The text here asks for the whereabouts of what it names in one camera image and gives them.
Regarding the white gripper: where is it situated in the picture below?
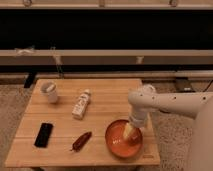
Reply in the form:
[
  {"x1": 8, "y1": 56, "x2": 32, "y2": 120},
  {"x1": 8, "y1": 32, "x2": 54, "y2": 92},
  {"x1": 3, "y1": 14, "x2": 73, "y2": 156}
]
[{"x1": 123, "y1": 108, "x2": 148, "y2": 140}]

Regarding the orange ceramic bowl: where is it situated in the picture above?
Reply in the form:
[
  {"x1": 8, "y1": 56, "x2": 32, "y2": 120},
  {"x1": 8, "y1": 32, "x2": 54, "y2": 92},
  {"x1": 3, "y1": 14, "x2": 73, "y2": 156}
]
[{"x1": 105, "y1": 119, "x2": 143, "y2": 158}]

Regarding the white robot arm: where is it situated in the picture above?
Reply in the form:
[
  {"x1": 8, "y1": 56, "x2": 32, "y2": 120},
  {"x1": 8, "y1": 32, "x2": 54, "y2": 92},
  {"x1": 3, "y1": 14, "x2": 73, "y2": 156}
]
[{"x1": 128, "y1": 84, "x2": 213, "y2": 171}]

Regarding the white plastic bottle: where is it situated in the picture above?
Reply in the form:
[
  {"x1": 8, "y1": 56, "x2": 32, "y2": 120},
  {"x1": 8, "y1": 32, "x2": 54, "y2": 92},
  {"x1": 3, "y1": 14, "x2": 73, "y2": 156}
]
[{"x1": 72, "y1": 89, "x2": 91, "y2": 119}]

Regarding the red chili pepper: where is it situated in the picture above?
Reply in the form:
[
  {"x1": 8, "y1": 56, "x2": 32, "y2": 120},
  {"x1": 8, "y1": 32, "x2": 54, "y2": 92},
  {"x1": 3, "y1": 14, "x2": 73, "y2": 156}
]
[{"x1": 72, "y1": 132, "x2": 92, "y2": 151}]

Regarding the wooden table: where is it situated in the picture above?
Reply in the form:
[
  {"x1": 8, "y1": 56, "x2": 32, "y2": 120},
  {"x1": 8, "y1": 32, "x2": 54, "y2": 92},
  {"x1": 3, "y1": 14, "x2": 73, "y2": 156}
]
[{"x1": 5, "y1": 79, "x2": 160, "y2": 168}]

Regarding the black phone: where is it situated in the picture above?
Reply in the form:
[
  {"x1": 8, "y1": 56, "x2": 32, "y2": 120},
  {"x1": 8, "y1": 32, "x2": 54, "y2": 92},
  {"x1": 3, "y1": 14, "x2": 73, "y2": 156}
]
[{"x1": 34, "y1": 123, "x2": 53, "y2": 148}]

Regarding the white paper cup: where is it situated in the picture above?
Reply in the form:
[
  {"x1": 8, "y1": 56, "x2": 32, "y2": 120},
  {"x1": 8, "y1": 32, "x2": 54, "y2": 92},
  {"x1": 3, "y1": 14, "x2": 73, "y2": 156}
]
[{"x1": 40, "y1": 82, "x2": 58, "y2": 103}]

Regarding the wooden rail fence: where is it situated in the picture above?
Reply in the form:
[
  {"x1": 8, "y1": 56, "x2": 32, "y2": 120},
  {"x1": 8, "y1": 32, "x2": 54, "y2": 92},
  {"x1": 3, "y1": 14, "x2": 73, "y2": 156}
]
[{"x1": 0, "y1": 0, "x2": 213, "y2": 81}]

